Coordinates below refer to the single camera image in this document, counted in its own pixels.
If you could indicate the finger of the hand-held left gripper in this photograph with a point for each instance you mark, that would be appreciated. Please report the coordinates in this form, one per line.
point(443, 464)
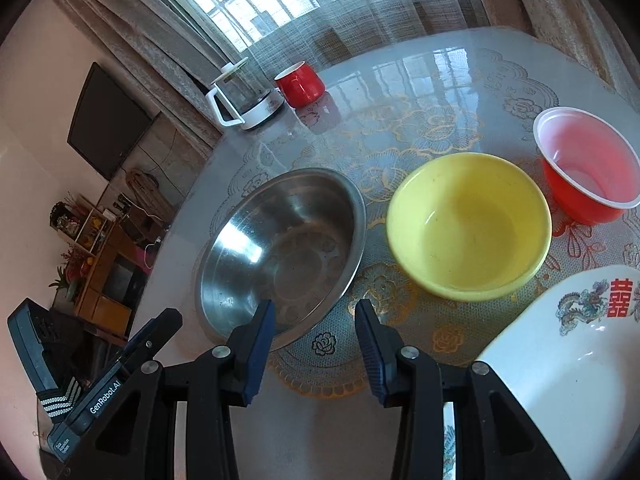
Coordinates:
point(157, 332)

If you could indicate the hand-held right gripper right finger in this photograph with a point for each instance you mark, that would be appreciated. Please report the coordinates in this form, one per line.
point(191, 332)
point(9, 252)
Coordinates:
point(374, 360)

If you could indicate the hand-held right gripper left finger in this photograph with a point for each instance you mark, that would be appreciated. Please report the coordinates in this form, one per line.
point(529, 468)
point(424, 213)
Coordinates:
point(257, 355)

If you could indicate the stainless steel bowl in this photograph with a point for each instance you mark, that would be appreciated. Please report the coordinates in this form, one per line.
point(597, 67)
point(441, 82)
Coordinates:
point(280, 260)

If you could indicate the yellow plastic bowl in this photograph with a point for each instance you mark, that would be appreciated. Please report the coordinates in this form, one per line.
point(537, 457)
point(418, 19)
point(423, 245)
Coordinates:
point(465, 230)

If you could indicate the large white dragon-print plate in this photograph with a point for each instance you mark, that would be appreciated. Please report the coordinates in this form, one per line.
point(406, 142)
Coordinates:
point(565, 375)

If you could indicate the red plastic bowl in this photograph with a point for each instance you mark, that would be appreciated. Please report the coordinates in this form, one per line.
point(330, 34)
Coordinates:
point(585, 160)

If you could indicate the wooden cabinet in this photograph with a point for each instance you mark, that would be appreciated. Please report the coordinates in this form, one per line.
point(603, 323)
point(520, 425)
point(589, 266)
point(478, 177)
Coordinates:
point(107, 285)

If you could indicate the small potted plant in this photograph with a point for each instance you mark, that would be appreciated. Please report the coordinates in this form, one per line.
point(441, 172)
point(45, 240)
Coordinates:
point(62, 285)

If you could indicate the wooden shelf with ornaments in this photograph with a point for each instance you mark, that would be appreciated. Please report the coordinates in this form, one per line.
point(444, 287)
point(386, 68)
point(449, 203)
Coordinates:
point(80, 225)

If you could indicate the rattan chair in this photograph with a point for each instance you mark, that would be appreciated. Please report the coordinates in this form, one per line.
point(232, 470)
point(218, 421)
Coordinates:
point(150, 192)

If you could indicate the lace table doily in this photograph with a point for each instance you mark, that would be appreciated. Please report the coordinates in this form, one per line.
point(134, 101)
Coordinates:
point(380, 170)

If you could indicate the black flat television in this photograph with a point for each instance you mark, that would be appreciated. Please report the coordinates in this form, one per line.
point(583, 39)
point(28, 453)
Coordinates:
point(107, 120)

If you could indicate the red mug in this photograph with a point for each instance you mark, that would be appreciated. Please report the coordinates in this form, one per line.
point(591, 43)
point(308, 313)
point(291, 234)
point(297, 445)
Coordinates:
point(300, 85)

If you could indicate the beige velvet curtain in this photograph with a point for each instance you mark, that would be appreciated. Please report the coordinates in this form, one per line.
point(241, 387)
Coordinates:
point(150, 50)
point(550, 10)

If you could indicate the dark wooden chair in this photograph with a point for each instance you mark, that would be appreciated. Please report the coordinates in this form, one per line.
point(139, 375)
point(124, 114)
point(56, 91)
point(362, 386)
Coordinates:
point(332, 45)

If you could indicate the white sheer curtain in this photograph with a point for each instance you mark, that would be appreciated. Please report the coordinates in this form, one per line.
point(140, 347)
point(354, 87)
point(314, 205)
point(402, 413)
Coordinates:
point(380, 25)

